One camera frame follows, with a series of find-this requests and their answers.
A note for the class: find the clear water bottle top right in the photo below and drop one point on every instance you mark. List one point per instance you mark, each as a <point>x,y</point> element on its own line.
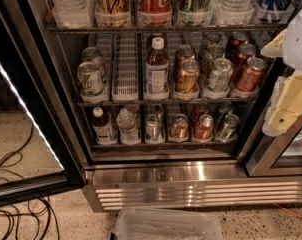
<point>233,12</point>

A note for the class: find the front red can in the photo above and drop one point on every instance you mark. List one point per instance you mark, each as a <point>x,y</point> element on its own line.
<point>250,75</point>

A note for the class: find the gold can shelf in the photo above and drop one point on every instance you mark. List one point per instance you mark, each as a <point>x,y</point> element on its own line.
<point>112,13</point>
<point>179,127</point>

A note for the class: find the green can top shelf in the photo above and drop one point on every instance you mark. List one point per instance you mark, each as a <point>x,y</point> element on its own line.
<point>194,12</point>

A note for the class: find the clear water bottle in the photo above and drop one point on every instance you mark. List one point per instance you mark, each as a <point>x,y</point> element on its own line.
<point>233,12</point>
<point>73,14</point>

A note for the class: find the middle red can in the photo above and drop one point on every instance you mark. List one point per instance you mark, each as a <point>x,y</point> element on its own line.
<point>242,54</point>

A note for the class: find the small water bottle bottom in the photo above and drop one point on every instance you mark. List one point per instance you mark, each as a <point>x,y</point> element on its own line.
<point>129,133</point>

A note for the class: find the rear silver green can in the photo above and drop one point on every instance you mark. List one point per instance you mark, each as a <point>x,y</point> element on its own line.
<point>211,53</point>

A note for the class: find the green can bottom shelf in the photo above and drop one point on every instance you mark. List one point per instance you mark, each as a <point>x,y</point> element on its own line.
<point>227,128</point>

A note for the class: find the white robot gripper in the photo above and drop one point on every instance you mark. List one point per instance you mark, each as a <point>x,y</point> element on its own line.
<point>299,40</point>

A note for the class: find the black glass fridge door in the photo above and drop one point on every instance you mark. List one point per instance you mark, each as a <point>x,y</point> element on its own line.
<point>27,124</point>

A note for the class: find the rear red can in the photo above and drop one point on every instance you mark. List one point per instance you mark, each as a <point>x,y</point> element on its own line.
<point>234,40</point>

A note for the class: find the small tea bottle bottom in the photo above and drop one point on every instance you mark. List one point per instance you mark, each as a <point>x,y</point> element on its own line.
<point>102,125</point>

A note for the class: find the stainless steel fridge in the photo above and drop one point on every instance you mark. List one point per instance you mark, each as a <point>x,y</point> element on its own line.
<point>188,153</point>

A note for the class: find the green can shelf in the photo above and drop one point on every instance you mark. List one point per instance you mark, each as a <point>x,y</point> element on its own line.
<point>194,12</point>
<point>227,128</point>

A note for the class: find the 7up can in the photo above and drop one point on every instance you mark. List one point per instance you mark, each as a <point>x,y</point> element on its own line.
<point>93,54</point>
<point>90,78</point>

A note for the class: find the clear water bottle top left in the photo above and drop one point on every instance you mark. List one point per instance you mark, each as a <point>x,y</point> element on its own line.
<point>73,14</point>

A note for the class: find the gold can bottom shelf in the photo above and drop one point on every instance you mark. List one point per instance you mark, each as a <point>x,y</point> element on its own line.
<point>179,127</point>

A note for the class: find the front 7up can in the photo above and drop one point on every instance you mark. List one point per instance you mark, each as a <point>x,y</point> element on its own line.
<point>90,78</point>

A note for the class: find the front gold can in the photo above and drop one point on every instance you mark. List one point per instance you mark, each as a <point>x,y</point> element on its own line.
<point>186,82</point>

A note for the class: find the rear 7up can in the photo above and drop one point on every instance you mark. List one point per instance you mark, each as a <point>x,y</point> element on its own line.
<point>93,54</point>

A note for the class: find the clear plastic bin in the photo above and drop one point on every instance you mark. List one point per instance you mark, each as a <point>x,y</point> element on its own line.
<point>164,224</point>

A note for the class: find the silver can bottom shelf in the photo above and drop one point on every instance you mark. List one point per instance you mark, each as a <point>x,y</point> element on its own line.
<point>153,132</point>

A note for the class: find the silver green can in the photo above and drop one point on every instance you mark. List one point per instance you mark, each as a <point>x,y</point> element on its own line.
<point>217,81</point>
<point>211,53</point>

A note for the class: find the red can bottom shelf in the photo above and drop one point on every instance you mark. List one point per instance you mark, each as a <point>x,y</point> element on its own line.
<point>203,131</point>

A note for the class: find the rear gold can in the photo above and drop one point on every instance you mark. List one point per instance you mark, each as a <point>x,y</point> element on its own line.
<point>184,52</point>

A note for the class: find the gold can top shelf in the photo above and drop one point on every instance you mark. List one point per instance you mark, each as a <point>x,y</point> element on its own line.
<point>112,13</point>

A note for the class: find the front silver green can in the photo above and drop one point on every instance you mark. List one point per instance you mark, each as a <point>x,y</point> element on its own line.
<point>217,81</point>

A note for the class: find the red coca-cola can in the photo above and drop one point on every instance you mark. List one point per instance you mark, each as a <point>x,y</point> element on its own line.
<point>155,12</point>

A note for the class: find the tea bottle white cap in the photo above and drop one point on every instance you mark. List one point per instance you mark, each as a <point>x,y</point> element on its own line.
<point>156,71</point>

